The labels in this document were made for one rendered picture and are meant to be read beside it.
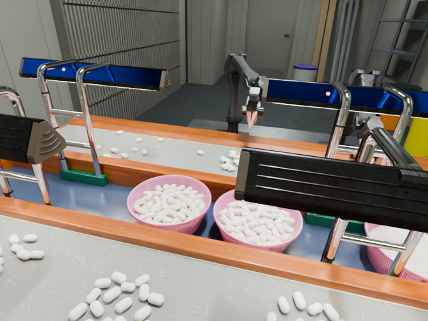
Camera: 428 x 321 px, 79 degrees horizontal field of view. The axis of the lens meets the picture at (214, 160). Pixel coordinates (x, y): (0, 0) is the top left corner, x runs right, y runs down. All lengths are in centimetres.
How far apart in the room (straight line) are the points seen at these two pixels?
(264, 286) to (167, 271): 23
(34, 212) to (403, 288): 97
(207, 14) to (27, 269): 548
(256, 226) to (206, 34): 527
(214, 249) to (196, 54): 545
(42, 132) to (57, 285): 36
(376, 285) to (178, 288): 45
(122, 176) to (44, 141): 57
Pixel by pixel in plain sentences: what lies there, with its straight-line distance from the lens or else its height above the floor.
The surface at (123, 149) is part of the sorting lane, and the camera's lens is 126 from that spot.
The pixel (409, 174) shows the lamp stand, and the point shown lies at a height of 111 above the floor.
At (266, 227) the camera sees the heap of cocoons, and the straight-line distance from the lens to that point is 82.
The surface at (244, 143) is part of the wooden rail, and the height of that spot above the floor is 76.
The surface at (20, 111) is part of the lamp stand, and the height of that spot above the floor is 105.
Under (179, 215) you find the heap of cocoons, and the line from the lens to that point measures 83.
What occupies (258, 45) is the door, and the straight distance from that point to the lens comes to 709.
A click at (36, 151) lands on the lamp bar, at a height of 106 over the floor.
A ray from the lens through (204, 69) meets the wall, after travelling 594.
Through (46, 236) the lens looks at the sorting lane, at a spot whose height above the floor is 74.
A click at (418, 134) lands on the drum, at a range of 356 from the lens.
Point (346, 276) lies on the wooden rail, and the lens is 73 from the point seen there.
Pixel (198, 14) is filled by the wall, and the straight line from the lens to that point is 590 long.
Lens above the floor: 128
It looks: 29 degrees down
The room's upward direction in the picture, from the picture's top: 3 degrees clockwise
